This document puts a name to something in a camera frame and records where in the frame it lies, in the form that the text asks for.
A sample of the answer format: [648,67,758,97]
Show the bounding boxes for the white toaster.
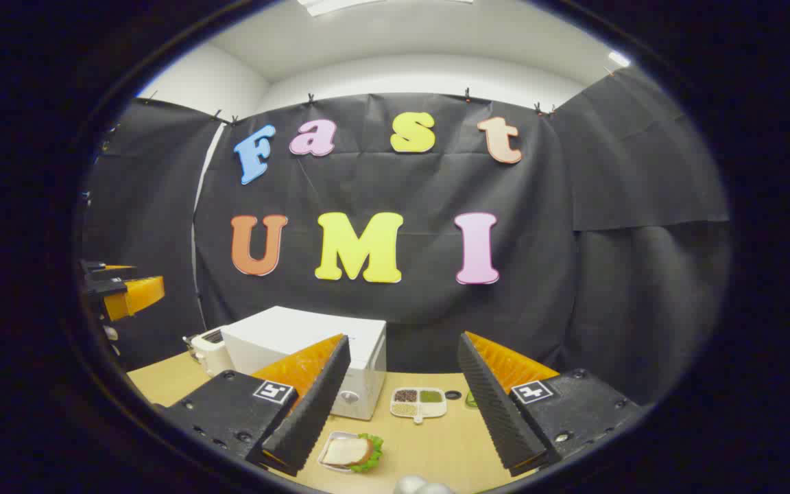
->
[189,328,235,377]

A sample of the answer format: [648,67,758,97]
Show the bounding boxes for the bread and lettuce sandwich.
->
[323,432,384,473]

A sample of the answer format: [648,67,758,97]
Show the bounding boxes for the white microwave oven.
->
[220,306,387,421]

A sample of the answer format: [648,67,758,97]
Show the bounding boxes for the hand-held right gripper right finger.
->
[457,331,643,476]

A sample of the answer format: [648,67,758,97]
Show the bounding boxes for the white divided dish with beans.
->
[390,386,448,424]

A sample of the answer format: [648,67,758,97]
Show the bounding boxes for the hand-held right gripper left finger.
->
[155,334,352,478]

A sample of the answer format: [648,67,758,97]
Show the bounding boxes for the black backdrop cloth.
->
[80,65,732,405]

